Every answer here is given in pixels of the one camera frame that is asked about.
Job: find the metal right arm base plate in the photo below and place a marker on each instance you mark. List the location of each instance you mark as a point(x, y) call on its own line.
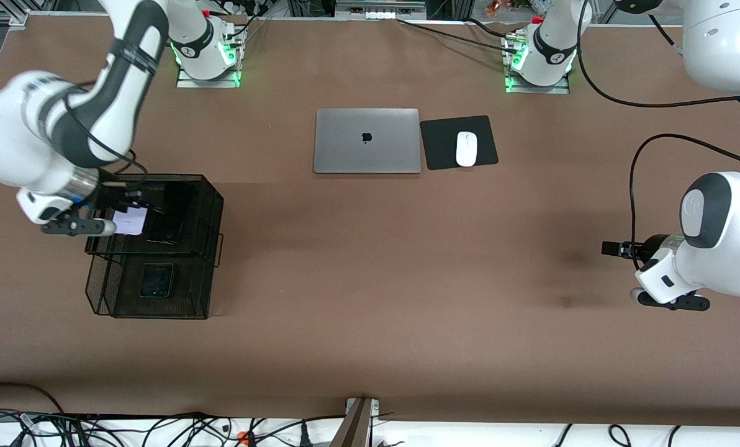
point(190, 82)

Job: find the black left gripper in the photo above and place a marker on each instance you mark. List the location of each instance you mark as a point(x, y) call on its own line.
point(650, 246)

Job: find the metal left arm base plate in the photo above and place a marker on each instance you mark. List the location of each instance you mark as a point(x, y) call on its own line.
point(556, 90)

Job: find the grey camera mount pole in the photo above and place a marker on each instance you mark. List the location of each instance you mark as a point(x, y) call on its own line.
point(357, 422)

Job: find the black slab smartphone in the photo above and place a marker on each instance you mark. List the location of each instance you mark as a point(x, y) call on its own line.
point(171, 223)

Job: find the black mesh drawer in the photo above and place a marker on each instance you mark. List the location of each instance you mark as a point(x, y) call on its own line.
point(190, 288)

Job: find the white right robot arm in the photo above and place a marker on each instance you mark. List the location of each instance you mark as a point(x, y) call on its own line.
point(115, 93)

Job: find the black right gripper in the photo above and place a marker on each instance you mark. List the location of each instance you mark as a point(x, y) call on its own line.
point(117, 200)

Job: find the black mesh organiser frame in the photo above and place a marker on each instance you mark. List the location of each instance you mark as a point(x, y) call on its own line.
point(196, 211)

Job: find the white power strip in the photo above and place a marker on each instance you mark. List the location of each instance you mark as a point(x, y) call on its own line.
point(379, 12)

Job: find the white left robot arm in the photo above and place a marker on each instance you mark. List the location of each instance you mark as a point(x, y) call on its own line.
point(717, 236)

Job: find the lavender flip phone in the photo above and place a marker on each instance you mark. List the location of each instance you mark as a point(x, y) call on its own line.
point(129, 221)

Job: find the black mouse pad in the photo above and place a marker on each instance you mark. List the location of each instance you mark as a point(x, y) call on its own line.
point(438, 146)

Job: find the black flip phone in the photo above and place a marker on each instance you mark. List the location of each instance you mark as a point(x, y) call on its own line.
point(157, 280)

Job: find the white computer mouse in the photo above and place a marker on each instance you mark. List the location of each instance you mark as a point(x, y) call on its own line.
point(467, 149)

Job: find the silver closed laptop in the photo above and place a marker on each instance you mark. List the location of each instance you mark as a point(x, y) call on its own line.
point(367, 139)

